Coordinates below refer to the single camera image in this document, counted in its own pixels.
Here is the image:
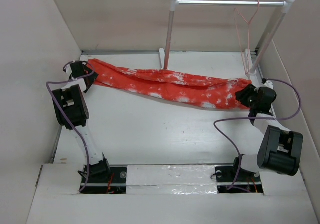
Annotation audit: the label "red white tie-dye trousers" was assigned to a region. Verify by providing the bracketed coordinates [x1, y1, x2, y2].
[88, 58, 252, 110]

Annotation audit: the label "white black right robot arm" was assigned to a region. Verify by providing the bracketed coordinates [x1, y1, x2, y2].
[231, 84, 304, 181]

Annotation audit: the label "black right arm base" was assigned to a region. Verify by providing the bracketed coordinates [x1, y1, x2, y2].
[210, 157, 264, 194]

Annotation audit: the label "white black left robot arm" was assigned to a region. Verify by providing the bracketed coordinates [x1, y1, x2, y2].
[46, 61, 112, 183]

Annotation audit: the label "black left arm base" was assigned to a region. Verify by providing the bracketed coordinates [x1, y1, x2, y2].
[78, 160, 128, 195]

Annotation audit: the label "white clothes rack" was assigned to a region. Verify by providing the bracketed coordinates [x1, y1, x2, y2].
[159, 0, 296, 76]

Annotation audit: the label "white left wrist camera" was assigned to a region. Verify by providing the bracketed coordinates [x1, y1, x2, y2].
[63, 64, 72, 75]

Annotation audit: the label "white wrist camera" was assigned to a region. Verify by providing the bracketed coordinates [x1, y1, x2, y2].
[261, 78, 274, 90]
[63, 64, 72, 75]

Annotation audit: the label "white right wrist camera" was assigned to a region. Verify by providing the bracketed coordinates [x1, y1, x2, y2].
[261, 78, 274, 90]

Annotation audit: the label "pink wire hanger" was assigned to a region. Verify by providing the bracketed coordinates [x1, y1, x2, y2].
[233, 0, 260, 75]

